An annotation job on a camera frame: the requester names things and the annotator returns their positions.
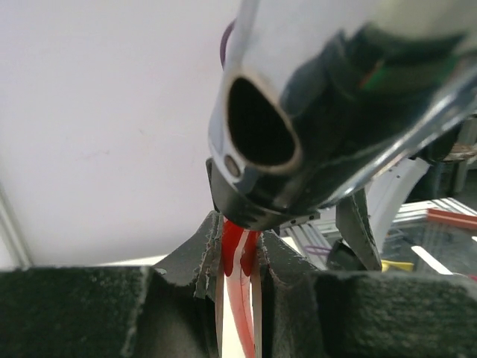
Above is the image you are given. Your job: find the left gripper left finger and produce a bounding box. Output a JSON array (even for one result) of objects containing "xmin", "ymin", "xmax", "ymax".
[{"xmin": 1, "ymin": 212, "xmax": 223, "ymax": 357}]

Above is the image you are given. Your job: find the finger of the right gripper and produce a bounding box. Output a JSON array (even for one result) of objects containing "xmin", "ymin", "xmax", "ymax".
[{"xmin": 336, "ymin": 188, "xmax": 382, "ymax": 271}]

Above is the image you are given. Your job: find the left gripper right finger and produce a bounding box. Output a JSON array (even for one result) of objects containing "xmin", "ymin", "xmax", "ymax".
[{"xmin": 258, "ymin": 232, "xmax": 476, "ymax": 357}]

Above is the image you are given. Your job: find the red cable lock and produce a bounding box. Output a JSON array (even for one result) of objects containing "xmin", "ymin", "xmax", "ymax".
[{"xmin": 209, "ymin": 1, "xmax": 476, "ymax": 357}]

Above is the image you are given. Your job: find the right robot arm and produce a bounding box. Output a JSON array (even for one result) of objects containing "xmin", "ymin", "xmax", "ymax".
[{"xmin": 336, "ymin": 158, "xmax": 429, "ymax": 271}]

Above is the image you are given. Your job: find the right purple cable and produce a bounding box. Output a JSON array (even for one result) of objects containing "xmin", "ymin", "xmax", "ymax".
[{"xmin": 218, "ymin": 18, "xmax": 238, "ymax": 68}]

